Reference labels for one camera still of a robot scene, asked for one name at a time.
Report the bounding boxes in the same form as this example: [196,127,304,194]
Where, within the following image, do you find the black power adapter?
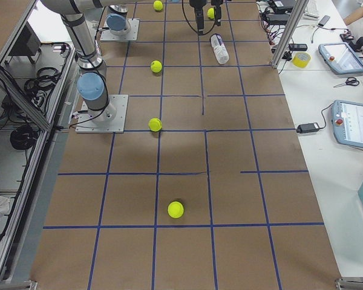
[296,123,321,134]

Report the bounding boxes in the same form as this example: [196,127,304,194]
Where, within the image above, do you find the teach pendant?
[318,42,363,75]
[332,100,363,148]

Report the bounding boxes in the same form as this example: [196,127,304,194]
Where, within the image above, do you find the tennis ball near gripper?
[207,8,215,19]

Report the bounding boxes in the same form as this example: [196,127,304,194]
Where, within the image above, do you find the black phone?
[288,43,308,51]

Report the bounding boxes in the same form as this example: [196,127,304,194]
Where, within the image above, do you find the lower teach pendant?
[332,100,363,148]

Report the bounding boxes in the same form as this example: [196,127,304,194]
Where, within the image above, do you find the clear tennis ball can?
[210,33,229,65]

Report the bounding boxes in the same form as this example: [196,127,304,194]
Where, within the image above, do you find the coiled black cables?
[10,125,39,151]

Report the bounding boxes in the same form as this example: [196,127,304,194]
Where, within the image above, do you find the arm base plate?
[100,18,140,42]
[75,94,128,134]

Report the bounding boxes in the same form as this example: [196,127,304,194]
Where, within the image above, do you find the tennis ball near base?
[148,118,162,132]

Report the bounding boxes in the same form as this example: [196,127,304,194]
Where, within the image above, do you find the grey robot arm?
[105,1,223,36]
[42,1,128,123]

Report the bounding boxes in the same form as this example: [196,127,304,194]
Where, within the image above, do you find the upper teach pendant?
[318,42,363,75]

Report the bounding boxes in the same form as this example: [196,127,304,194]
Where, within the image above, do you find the tennis ball with black print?
[150,60,163,73]

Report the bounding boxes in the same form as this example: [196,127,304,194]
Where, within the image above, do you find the aluminium frame post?
[270,0,308,68]

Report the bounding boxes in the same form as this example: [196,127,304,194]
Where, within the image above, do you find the yellow tape roll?
[292,51,311,68]

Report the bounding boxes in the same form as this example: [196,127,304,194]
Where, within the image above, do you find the black handled scissors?
[334,77,360,88]

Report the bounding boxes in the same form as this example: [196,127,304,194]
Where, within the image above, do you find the tennis ball far right area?
[167,201,185,219]

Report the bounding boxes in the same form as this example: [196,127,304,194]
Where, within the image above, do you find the tennis ball front left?
[153,0,163,11]

